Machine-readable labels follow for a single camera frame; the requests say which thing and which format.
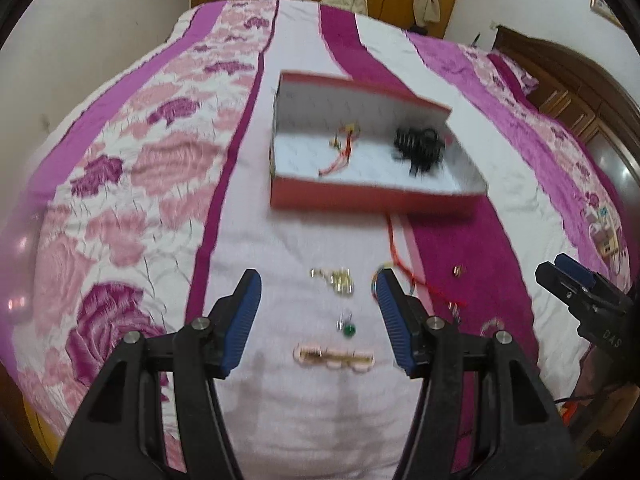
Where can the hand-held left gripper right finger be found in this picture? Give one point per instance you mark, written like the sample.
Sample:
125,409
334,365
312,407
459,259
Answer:
392,320

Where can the gold hair clip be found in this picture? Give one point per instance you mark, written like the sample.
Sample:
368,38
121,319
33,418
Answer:
325,356

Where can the bed with purple white quilt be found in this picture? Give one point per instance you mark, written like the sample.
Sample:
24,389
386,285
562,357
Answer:
165,185

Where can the black feathered hair clip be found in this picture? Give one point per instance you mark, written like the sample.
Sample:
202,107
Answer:
417,150

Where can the cluster of gold earrings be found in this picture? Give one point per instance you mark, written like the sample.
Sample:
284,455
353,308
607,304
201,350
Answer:
342,280

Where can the framed wall picture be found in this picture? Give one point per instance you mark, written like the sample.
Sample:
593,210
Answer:
605,5

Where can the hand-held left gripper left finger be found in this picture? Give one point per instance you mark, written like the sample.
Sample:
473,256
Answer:
245,320

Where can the beige hanging cloth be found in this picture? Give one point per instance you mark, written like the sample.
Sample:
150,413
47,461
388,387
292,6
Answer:
426,2

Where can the red and white cardboard box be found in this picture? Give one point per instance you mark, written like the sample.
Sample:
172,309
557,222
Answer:
350,200

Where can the green gem earring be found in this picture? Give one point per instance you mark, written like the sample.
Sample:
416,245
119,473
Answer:
348,330

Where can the wooden headboard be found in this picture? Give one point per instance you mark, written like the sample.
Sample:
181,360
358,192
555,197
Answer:
575,85

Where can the small gold earring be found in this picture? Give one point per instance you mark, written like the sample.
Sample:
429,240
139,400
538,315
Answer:
458,271

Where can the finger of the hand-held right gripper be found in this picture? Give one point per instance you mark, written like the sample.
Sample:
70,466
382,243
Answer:
555,282
575,269

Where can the pink floral pillow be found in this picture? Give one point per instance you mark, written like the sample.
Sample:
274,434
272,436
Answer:
510,72

